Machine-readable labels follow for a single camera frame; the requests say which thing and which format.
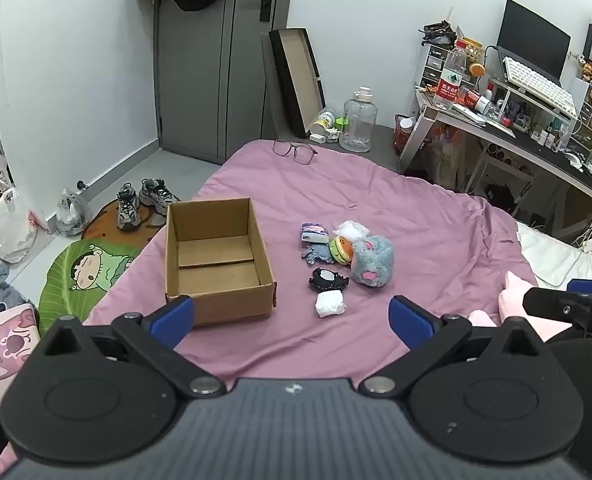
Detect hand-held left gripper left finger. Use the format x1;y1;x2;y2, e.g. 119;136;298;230
23;296;227;400

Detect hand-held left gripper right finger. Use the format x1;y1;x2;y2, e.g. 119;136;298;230
361;295;557;398

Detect grey blue plush toy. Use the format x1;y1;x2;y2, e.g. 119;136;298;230
350;234;395;289

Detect white cloth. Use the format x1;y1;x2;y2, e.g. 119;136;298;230
315;291;346;319

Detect black and white plush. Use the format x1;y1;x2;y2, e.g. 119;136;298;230
308;267;351;294

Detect burger plush toy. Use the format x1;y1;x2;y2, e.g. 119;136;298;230
328;236;355;266

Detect clear bag of white filling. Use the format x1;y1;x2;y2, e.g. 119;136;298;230
333;220;371;244

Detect blue denim pouch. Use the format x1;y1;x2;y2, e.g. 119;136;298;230
301;242;335;266

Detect blue snack packet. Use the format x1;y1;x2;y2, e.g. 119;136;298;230
301;223;331;246

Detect person's pink trouser leg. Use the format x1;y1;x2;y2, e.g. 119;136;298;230
468;270;574;343

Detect white quilt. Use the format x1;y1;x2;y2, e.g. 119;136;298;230
517;222;592;292

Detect green leaf cartoon rug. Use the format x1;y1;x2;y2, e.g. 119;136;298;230
38;239;144;334

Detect grey sneaker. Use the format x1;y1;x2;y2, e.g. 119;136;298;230
140;178;182;214
116;183;141;231

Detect pink blanket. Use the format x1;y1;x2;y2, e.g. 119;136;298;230
0;139;544;480

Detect grey plastic bag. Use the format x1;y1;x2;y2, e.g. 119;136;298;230
56;188;94;237

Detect white-legged black desk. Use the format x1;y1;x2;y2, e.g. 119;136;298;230
400;87;592;242

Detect pink cartoon pillow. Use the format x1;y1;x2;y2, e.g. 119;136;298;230
0;302;42;387

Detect orange printed bag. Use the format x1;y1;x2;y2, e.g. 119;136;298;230
428;125;470;191

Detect white plastic bag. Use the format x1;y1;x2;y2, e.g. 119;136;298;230
0;187;39;265

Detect red jar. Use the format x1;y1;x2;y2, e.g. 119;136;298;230
395;114;417;156

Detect white keyboard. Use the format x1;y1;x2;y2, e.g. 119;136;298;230
503;56;577;119

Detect large clear water jug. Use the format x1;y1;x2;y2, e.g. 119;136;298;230
339;86;377;154

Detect dark-framed eyeglasses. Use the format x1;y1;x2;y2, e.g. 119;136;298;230
273;138;319;166

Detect red label lying bottle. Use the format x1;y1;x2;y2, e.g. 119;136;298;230
458;87;492;114

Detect white monitor riser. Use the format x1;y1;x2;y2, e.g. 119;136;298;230
486;76;578;132

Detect yellow label jar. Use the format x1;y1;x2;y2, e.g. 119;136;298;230
312;108;336;134

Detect grey door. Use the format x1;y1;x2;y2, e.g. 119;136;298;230
153;0;297;165

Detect red label water bottle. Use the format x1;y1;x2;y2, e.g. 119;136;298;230
434;40;469;111

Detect black monitor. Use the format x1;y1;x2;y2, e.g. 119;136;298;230
496;0;572;81

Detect small drawer organizer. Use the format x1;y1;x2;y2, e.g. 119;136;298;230
420;42;458;89

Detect black flat cardboard box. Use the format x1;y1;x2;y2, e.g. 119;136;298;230
268;27;327;139

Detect black hair clips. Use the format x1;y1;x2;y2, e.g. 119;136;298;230
418;20;457;47

